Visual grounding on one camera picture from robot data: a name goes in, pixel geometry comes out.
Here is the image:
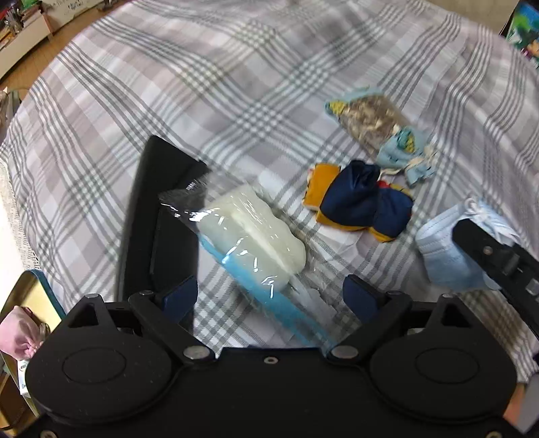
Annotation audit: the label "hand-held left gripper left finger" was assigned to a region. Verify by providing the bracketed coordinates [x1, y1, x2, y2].
[67, 276, 215, 365]

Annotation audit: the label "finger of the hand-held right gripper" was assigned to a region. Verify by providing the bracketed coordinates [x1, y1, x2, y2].
[452, 218, 539, 321]

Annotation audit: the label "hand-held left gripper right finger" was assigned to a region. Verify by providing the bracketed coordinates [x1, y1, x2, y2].
[326, 274, 472, 365]

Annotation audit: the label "blue face mask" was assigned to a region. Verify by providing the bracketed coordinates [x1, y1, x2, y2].
[415, 198, 523, 293]

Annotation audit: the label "navy and orange cloth pouch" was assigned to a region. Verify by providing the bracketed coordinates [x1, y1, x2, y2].
[303, 160, 415, 243]

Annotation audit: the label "clear plastic bag white contents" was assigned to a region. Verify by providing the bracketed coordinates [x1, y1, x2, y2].
[158, 177, 338, 350]

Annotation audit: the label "gold tin tray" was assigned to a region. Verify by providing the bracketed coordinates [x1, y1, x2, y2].
[0, 270, 66, 422]

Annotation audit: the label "pink cloth pouch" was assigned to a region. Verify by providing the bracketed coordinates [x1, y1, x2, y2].
[0, 305, 51, 358]

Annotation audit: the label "light blue herb pouch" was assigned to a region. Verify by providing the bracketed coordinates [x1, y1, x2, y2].
[324, 86, 439, 186]

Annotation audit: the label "black triangular case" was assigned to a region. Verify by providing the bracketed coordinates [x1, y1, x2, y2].
[116, 135, 211, 338]

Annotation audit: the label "white lace trim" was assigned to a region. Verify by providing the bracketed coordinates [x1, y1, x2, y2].
[0, 160, 43, 274]

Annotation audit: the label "grey plaid blanket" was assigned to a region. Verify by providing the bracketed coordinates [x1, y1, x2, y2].
[0, 0, 539, 380]

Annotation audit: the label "white cabinet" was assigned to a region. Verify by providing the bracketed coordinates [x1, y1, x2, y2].
[0, 8, 55, 81]

